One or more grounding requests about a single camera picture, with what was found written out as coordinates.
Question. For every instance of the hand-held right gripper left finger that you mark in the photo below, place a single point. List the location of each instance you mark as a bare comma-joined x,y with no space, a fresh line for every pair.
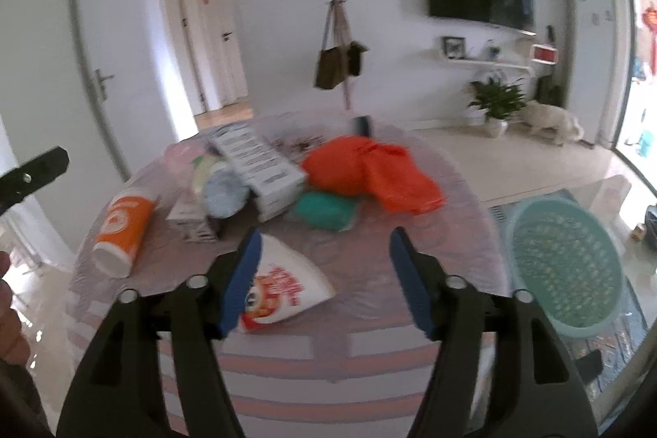
241,284

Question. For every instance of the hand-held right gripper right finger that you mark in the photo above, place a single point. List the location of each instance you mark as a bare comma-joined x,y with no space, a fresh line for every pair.
410,284

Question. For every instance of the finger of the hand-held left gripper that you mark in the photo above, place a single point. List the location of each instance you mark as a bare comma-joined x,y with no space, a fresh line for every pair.
31,176

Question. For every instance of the white red snack bag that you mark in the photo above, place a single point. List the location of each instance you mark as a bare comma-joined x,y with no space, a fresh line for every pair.
292,284

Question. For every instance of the clear plastic bottle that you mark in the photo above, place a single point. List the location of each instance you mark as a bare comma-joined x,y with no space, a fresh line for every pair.
226,194

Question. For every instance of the orange paper cup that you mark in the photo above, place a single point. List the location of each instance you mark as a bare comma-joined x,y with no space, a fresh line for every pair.
123,227

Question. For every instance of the green cloth packet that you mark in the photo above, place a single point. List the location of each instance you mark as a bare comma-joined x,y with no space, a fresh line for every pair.
323,209

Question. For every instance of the white carton box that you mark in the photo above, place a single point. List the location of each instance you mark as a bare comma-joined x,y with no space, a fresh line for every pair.
262,166

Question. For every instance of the orange cloth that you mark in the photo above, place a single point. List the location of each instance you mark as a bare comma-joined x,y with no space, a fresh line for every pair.
359,166

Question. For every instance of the light green laundry basket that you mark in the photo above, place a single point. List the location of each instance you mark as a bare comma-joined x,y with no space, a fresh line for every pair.
564,263

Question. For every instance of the black shoulder bag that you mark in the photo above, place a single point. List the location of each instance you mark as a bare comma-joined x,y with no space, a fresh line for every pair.
355,58

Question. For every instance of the person's left hand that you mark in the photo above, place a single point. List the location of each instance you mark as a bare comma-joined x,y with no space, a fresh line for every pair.
10,330

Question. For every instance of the small white carton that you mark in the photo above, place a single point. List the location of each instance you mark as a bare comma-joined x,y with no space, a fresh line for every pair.
192,222

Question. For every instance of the pink plastic bag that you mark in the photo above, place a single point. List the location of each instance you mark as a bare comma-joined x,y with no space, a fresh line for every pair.
179,156

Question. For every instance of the printed paper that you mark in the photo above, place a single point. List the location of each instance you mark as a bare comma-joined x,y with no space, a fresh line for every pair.
297,143

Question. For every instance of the black remote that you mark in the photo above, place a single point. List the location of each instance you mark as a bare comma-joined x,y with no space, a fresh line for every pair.
362,126

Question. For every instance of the white door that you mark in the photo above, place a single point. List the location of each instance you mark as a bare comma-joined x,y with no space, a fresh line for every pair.
123,32
220,32

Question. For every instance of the potted green plant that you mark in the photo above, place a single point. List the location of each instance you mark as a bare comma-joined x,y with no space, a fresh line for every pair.
495,102

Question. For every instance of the white dog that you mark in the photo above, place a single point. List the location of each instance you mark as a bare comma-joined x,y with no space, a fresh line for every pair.
552,120

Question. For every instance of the brown tote bag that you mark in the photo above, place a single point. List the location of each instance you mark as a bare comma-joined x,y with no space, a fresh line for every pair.
328,68

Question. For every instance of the dark guitar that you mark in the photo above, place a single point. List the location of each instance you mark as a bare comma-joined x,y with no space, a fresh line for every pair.
549,91

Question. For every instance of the white inner door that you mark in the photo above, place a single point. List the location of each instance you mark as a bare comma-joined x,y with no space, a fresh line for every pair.
220,32

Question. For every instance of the small figurine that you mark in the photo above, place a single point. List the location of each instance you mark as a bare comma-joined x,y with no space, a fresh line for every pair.
492,51

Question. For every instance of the red white box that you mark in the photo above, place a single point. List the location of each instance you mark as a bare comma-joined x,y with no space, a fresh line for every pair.
544,53

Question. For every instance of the white refrigerator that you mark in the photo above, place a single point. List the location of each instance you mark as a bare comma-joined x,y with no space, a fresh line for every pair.
590,58

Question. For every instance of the red knot ornament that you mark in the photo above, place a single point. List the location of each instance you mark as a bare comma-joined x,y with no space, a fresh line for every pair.
651,20

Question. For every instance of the curved white wall shelf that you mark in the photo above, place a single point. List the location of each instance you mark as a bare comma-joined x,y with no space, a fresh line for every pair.
487,63

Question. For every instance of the black picture frame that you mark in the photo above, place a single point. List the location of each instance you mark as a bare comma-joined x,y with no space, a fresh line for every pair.
454,47

